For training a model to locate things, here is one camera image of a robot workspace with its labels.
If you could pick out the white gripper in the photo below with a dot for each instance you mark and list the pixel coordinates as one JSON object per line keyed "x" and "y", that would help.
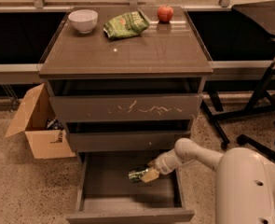
{"x": 162, "y": 164}

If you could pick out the green soda can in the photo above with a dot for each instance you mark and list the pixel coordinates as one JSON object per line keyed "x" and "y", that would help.
{"x": 136, "y": 175}

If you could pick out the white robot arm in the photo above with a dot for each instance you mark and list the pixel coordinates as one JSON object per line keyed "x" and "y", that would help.
{"x": 244, "y": 183}

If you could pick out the grey middle drawer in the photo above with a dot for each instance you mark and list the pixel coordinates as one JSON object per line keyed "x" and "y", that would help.
{"x": 126, "y": 135}

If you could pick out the grey drawer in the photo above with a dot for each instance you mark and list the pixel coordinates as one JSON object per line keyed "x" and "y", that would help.
{"x": 106, "y": 195}
{"x": 126, "y": 135}
{"x": 112, "y": 100}

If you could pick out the grey bottom drawer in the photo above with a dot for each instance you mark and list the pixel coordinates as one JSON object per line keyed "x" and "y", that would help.
{"x": 106, "y": 195}

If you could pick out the grey top drawer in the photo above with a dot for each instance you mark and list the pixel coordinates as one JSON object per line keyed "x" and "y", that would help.
{"x": 112, "y": 100}

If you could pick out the grey drawer cabinet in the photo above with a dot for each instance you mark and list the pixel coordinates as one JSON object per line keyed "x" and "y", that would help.
{"x": 169, "y": 50}

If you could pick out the cardboard box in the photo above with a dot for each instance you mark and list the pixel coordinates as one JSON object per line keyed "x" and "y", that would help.
{"x": 31, "y": 118}

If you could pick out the green chip bag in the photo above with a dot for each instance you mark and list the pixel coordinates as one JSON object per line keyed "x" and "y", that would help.
{"x": 126, "y": 25}

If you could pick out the red apple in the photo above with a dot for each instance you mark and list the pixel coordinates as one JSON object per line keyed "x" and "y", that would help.
{"x": 165, "y": 13}

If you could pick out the white bowl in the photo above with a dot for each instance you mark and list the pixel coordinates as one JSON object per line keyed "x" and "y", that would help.
{"x": 83, "y": 20}

